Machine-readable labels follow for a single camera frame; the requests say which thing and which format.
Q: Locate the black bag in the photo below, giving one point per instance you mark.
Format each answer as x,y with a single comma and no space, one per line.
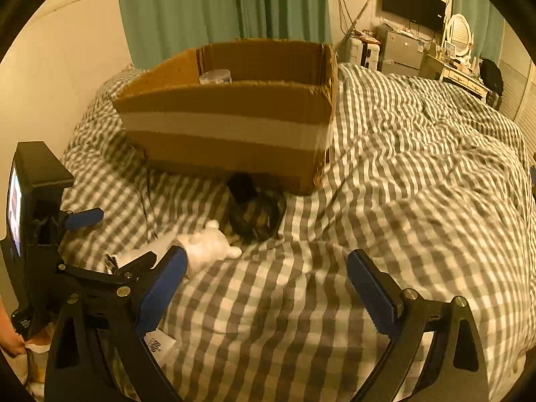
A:
490,75

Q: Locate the white plush toy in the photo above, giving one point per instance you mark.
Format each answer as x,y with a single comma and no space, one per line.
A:
205,245

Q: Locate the silver small fridge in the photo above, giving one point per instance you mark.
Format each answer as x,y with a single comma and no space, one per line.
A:
400,52

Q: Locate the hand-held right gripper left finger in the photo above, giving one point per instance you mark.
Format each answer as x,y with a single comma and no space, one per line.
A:
161,293

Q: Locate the white oval vanity mirror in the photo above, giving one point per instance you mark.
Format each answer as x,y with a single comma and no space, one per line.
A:
458,33

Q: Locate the black flat screen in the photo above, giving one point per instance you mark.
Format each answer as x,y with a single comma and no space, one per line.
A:
412,2

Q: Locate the brown cardboard box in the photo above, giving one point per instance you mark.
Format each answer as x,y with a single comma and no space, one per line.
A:
226,134

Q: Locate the dark green curtain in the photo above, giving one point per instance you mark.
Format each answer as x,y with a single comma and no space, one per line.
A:
284,2

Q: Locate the green window curtain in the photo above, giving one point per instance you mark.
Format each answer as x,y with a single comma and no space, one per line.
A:
477,12

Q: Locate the clear jar in box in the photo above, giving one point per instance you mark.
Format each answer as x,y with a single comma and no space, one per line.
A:
215,77

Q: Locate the grey white checked blanket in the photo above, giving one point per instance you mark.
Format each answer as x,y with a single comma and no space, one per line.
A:
377,184

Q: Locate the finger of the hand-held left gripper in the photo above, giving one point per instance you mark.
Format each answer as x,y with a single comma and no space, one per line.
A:
86,219
104,276

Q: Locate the white printed tag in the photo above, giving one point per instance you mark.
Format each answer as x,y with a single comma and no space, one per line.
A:
159,345

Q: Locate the person's left hand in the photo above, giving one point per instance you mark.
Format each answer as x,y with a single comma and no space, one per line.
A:
10,335

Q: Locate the light green curtain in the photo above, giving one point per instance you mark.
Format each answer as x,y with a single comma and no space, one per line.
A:
176,12

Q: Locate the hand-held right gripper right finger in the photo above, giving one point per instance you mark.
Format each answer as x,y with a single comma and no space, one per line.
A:
370,293

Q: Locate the white louvred closet door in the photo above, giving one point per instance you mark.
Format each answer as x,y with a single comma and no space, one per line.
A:
519,88

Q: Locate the white small appliance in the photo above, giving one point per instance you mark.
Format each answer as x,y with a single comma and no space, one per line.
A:
365,52

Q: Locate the white dressing table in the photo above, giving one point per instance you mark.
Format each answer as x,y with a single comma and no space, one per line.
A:
460,75

